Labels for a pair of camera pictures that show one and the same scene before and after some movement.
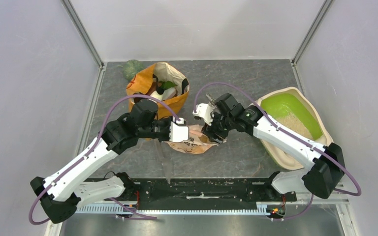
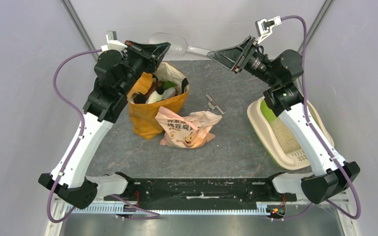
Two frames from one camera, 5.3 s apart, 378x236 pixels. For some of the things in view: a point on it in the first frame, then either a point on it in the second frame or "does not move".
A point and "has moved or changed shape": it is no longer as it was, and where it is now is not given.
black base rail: (210, 190) does not move
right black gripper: (210, 131) -> (236, 58)
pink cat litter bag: (197, 143) has moved or changed shape
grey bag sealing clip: (212, 100) does not move
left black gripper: (168, 121) -> (150, 53)
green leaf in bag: (166, 85) does not move
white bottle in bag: (168, 93) does not move
